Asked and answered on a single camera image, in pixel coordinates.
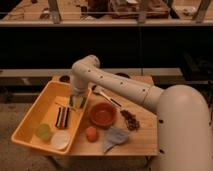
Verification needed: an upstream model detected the grey cloth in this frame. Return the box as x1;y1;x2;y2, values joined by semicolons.
102;126;129;154

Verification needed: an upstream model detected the green sponge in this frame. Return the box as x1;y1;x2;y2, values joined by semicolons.
69;95;86;109

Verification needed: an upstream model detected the white round lid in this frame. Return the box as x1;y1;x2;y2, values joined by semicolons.
51;130;70;150

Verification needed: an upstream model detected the wooden table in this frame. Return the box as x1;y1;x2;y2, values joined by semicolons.
32;74;159;157

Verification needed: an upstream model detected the red bowl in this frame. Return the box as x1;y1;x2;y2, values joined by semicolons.
89;102;117;128

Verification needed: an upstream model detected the wooden fork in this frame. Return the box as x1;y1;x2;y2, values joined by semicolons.
55;102;78;114

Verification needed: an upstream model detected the yellow plastic bin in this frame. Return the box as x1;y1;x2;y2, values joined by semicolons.
11;81;91;155

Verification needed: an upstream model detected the orange round toy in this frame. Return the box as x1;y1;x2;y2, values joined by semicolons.
86;127;98;142

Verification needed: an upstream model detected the dark striped block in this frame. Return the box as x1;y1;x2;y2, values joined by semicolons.
55;107;70;129

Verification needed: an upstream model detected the green plastic cup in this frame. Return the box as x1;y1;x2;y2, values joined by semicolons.
35;124;52;141

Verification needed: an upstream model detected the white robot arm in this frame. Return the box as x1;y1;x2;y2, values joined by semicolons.
72;55;213;171

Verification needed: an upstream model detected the dark bowl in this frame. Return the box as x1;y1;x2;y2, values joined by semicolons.
115;73;131;79

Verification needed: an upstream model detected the brown grape cluster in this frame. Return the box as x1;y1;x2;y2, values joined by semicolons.
120;110;140;131

